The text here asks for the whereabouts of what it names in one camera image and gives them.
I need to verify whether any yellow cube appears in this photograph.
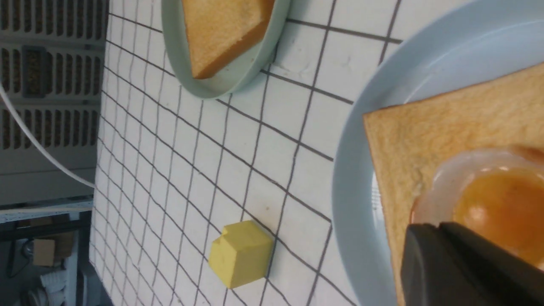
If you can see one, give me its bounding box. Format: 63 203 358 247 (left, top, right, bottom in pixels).
208 220 274 289

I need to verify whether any grey vented cabinet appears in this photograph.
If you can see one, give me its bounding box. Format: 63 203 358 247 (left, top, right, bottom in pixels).
0 0 109 206

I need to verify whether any pale green plate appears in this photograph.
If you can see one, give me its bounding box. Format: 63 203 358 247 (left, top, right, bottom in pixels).
161 0 291 99

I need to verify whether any checkered white tablecloth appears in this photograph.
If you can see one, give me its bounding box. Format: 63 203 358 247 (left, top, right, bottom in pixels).
89 0 464 306

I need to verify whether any fried egg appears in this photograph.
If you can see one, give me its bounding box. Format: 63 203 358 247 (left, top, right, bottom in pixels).
410 146 544 269

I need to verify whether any toast slice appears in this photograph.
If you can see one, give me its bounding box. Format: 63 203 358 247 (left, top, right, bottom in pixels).
363 63 544 306
182 0 275 79

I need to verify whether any white cable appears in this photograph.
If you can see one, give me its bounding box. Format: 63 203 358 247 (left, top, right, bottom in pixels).
0 83 95 189

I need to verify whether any cardboard box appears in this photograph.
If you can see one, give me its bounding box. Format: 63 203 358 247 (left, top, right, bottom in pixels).
32 231 74 267

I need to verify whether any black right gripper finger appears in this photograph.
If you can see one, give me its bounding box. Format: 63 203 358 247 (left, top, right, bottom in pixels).
400 223 544 306

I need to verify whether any light blue plate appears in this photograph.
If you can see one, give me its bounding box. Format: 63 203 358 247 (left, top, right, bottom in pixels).
331 0 544 306

